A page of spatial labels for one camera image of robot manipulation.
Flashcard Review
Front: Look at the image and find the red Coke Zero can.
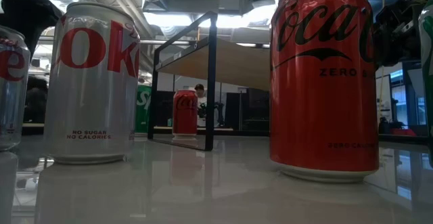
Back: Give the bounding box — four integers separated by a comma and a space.
269, 0, 380, 183

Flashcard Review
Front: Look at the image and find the red box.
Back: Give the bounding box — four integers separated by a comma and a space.
392, 127, 417, 137

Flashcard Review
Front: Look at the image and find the person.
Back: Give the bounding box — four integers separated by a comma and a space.
193, 83, 208, 127

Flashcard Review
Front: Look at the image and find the silver Diet Coke can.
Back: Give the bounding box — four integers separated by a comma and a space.
0, 26, 31, 152
43, 1, 141, 166

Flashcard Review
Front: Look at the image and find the wooden shelf black metal frame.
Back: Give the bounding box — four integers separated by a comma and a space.
147, 10, 271, 152

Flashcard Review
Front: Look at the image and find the red Coca-Cola can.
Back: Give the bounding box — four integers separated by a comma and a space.
172, 89, 199, 141

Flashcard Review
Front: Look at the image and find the black cabinet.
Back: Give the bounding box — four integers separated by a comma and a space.
225, 88, 271, 132

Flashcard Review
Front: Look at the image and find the green Sprite can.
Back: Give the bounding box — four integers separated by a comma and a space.
134, 84, 152, 139
417, 0, 433, 167

